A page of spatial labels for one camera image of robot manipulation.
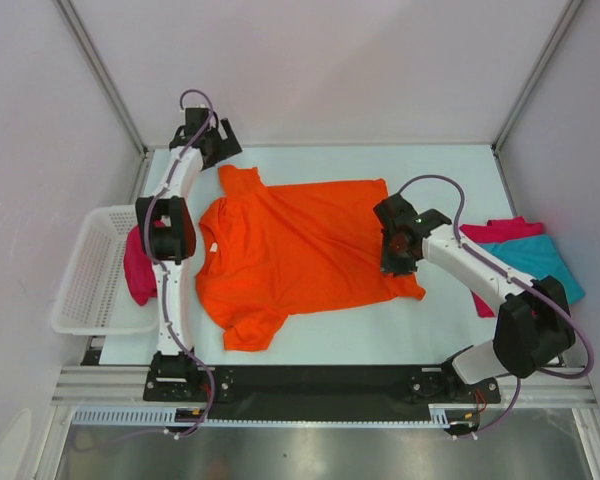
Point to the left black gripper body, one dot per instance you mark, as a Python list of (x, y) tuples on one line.
[(212, 136)]

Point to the folded crimson t-shirt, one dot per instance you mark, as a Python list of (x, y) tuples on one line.
[(501, 230)]

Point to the orange t-shirt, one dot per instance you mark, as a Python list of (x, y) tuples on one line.
[(273, 251)]

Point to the folded teal t-shirt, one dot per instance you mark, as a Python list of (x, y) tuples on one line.
[(537, 256)]

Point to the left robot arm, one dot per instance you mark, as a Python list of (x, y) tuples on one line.
[(168, 235)]

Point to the aluminium frame rail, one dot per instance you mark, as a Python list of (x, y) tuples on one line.
[(124, 386)]

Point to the crimson t-shirt in basket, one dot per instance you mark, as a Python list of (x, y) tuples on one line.
[(138, 269)]

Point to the white plastic basket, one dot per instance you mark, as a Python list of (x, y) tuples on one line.
[(93, 298)]

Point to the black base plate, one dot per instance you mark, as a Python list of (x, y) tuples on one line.
[(352, 392)]

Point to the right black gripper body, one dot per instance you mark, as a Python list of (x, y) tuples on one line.
[(390, 246)]

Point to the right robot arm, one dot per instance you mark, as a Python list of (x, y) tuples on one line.
[(531, 329)]

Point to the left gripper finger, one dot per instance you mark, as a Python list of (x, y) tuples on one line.
[(229, 145), (211, 157)]

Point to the white cable duct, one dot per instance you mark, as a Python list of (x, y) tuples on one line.
[(161, 417)]

